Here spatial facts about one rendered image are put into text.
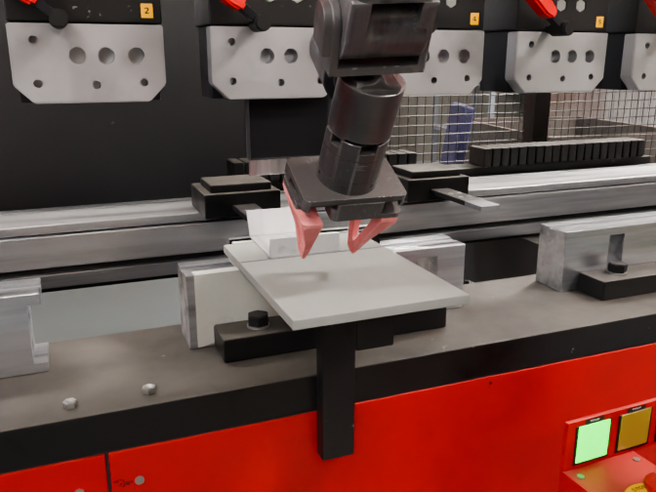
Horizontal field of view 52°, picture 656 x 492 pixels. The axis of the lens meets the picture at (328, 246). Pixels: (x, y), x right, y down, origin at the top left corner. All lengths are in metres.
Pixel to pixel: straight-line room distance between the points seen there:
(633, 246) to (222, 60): 0.71
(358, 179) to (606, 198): 0.94
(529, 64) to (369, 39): 0.46
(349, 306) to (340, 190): 0.11
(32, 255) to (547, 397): 0.75
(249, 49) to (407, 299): 0.33
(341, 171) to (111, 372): 0.38
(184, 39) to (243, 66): 0.55
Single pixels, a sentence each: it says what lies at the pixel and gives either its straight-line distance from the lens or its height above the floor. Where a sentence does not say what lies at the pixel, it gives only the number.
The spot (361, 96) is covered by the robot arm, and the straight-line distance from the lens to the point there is 0.55.
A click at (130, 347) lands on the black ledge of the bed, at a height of 0.88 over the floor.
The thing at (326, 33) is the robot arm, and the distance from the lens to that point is 0.52.
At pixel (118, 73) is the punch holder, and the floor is 1.20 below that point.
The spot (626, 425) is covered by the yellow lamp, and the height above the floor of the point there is 0.82.
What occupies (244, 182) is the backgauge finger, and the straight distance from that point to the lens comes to 1.05.
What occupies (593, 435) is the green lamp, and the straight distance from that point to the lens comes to 0.82.
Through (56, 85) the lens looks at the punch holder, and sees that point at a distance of 0.75.
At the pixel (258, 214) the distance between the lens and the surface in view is 0.86.
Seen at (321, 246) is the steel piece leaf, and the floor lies 1.01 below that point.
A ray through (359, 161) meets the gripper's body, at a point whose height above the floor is 1.13.
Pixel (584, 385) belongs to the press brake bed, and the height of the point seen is 0.79.
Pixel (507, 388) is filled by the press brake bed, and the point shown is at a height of 0.81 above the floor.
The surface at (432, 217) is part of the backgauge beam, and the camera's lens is 1.23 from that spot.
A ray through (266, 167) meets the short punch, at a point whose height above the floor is 1.09.
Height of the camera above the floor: 1.22
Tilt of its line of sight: 16 degrees down
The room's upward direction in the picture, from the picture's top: straight up
